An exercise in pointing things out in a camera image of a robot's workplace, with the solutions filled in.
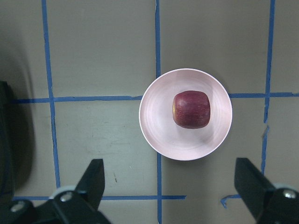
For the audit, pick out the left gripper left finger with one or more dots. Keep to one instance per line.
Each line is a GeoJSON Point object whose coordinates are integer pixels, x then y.
{"type": "Point", "coordinates": [79, 204]}

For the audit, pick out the pink plate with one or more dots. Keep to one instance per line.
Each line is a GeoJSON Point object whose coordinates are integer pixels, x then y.
{"type": "Point", "coordinates": [161, 131]}

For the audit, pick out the red apple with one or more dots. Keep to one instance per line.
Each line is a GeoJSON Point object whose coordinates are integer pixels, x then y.
{"type": "Point", "coordinates": [191, 109]}

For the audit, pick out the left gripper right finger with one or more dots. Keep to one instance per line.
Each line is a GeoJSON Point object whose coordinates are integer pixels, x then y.
{"type": "Point", "coordinates": [267, 203]}

